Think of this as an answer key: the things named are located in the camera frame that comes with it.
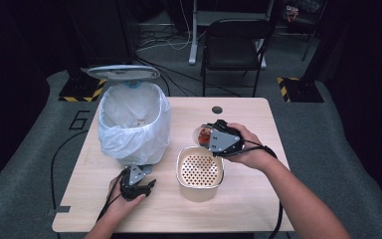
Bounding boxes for person's left hand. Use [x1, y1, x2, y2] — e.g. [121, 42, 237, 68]
[106, 175, 147, 218]

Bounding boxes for white floor cables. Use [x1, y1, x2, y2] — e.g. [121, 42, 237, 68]
[135, 0, 193, 53]

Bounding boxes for person's right hand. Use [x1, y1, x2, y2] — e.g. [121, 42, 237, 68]
[222, 122, 279, 172]

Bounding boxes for black cable on floor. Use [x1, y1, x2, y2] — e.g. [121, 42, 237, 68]
[50, 128, 90, 211]

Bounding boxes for white metal desk frame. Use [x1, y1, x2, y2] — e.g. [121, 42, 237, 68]
[187, 0, 276, 70]

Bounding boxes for right hand-held gripper black cable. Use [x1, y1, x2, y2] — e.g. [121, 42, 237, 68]
[243, 138, 285, 239]

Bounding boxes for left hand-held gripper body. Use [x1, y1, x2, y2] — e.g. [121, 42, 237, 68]
[118, 164, 152, 201]

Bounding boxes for black base plate, hazard stripes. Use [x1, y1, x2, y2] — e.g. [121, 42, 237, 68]
[276, 77, 325, 104]
[58, 76, 109, 103]

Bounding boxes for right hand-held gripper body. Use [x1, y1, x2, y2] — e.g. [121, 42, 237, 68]
[206, 119, 247, 157]

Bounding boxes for red and white clutter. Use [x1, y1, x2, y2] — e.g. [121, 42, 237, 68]
[284, 3, 301, 24]

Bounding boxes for black folding chair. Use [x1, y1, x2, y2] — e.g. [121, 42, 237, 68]
[200, 18, 275, 99]

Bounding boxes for white plastic bin liner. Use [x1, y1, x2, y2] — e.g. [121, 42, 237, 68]
[97, 81, 173, 166]

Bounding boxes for beige container with perforated strainer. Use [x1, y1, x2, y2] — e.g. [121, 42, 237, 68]
[175, 145, 226, 203]

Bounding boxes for black stand leg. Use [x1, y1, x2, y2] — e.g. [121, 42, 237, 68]
[300, 0, 329, 63]

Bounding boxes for white and grey pedal bin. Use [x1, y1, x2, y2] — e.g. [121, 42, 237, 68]
[81, 64, 173, 175]

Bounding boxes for black floor cable bundle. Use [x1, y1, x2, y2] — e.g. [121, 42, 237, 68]
[132, 55, 244, 98]

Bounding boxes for clear plastic cup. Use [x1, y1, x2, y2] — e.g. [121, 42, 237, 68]
[193, 123, 214, 149]

